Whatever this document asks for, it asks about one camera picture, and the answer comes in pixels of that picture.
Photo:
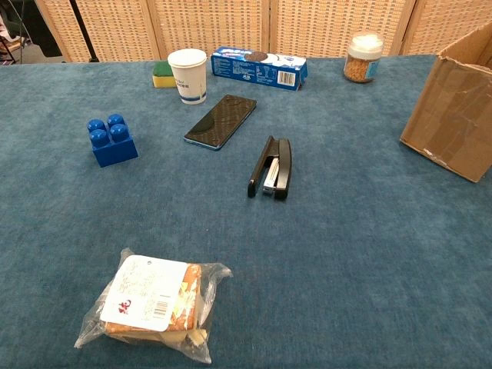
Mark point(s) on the black stapler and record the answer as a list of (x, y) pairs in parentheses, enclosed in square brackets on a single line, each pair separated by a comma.
[(283, 169)]

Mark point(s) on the blue cookie box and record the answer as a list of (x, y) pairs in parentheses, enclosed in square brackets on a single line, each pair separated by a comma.
[(253, 71)]

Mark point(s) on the brown cardboard box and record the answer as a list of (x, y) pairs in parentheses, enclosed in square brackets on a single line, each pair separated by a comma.
[(449, 115)]

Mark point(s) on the blue table cloth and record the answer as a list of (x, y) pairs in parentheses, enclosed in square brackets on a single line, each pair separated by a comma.
[(269, 238)]

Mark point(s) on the black smartphone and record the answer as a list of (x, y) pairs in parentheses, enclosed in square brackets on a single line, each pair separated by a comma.
[(221, 121)]

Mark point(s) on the white paper cup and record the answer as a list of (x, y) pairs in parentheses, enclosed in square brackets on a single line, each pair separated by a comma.
[(190, 78)]

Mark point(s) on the blue toy building block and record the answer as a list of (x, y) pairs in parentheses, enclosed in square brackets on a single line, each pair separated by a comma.
[(115, 148)]

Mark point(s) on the yellow green sponge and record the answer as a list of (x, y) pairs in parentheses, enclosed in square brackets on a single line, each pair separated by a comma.
[(162, 75)]

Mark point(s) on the plastic wrapped sandwich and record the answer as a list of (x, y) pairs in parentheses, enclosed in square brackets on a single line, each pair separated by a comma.
[(150, 300)]

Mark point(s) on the wicker folding screen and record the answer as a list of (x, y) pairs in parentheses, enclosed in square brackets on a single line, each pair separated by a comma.
[(215, 23)]

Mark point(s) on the clear jar with white lid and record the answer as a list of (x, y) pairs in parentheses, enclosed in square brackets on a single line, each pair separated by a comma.
[(361, 61)]

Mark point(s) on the black stand pole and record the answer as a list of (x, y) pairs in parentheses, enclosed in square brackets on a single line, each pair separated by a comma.
[(82, 32)]

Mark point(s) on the dark background furniture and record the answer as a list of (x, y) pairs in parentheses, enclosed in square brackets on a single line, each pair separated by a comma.
[(34, 23)]

